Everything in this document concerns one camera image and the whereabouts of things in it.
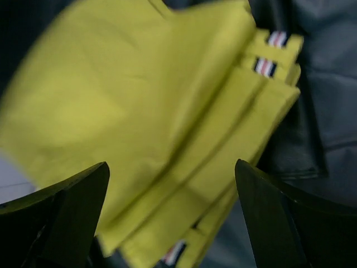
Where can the pink teal kids suitcase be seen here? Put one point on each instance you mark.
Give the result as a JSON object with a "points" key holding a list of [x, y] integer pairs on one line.
{"points": [[328, 55]]}

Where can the black cloth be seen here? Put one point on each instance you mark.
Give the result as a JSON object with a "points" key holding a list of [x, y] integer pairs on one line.
{"points": [[295, 150]]}

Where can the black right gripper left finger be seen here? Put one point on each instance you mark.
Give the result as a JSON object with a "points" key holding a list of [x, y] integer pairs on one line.
{"points": [[55, 226]]}

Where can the yellow garment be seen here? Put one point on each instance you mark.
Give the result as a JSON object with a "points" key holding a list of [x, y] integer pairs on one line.
{"points": [[170, 100]]}

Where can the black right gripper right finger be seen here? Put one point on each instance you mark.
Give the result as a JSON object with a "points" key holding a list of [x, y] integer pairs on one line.
{"points": [[288, 227]]}

